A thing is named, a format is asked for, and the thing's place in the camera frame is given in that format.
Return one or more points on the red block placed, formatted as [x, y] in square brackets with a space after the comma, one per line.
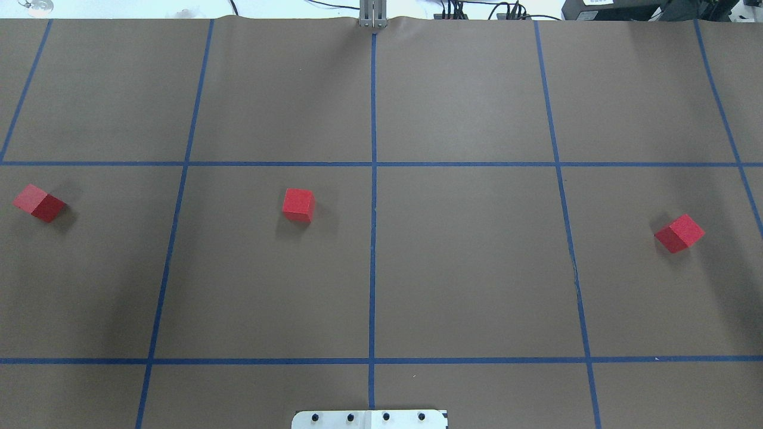
[299, 205]
[38, 203]
[680, 234]

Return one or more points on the aluminium frame post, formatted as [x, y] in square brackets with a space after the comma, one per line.
[373, 14]

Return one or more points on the white camera stand base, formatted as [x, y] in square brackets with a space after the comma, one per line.
[391, 418]

